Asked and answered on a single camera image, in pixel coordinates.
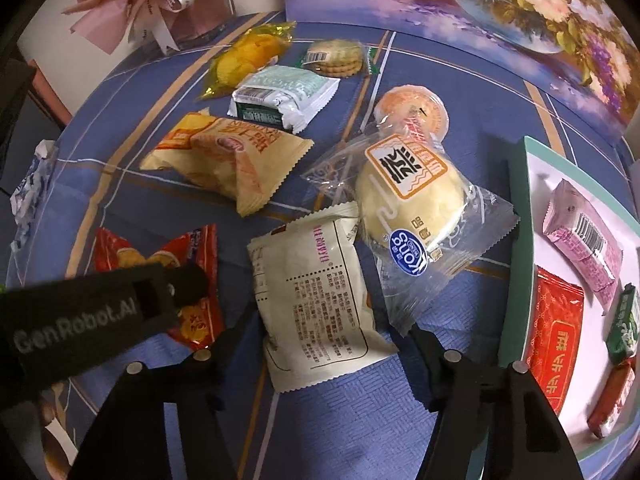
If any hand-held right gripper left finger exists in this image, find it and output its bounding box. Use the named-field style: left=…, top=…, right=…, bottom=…
left=66, top=310, right=253, bottom=480

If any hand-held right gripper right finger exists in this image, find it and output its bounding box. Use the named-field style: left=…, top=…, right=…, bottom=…
left=409, top=323, right=585, bottom=480

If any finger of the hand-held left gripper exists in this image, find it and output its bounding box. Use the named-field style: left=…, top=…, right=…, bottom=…
left=165, top=264, right=212, bottom=310

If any red flower snack packet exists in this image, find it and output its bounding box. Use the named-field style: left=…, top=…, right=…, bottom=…
left=94, top=224, right=224, bottom=354

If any red patterned snack packet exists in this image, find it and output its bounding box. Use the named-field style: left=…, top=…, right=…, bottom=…
left=525, top=266, right=586, bottom=414

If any cream white snack packet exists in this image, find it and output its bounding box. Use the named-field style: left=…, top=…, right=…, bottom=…
left=246, top=201, right=402, bottom=395

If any beige orange snack packet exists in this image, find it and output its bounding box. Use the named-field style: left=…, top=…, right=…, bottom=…
left=139, top=109, right=316, bottom=219

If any clear pale bun packet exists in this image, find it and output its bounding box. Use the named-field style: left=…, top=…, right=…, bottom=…
left=301, top=127, right=521, bottom=339

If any brown white biscuit packet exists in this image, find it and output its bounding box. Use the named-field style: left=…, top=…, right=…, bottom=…
left=586, top=357, right=638, bottom=439

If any white tray with green rim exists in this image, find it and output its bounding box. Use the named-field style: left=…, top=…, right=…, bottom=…
left=497, top=136, right=640, bottom=464

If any green white biscuit packet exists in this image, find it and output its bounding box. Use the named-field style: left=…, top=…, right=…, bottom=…
left=606, top=284, right=640, bottom=365

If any pink snack packet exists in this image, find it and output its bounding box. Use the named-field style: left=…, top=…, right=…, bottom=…
left=541, top=178, right=624, bottom=317

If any mint green snack packet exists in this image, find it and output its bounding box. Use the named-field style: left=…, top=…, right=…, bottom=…
left=227, top=65, right=341, bottom=135

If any yellow snack packet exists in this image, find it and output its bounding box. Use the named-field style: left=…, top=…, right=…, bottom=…
left=199, top=21, right=298, bottom=101

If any clear round biscuit packet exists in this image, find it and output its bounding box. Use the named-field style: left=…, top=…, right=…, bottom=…
left=299, top=39, right=384, bottom=81

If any peach round pastry packet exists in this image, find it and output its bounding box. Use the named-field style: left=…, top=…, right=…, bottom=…
left=374, top=85, right=451, bottom=144

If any crumpled blue white packet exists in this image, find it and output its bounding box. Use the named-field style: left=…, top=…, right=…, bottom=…
left=9, top=140, right=59, bottom=257

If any black panel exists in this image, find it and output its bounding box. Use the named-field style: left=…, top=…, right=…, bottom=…
left=0, top=57, right=39, bottom=172

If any blue plaid tablecloth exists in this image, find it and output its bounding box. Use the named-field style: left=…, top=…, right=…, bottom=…
left=5, top=10, right=640, bottom=480

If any clear glass vase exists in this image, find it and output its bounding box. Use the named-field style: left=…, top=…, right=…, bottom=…
left=167, top=0, right=237, bottom=47

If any pink flower bouquet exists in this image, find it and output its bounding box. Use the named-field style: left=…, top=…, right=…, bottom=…
left=62, top=0, right=236, bottom=57

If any flower painting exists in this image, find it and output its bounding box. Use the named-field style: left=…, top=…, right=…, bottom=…
left=282, top=0, right=640, bottom=147

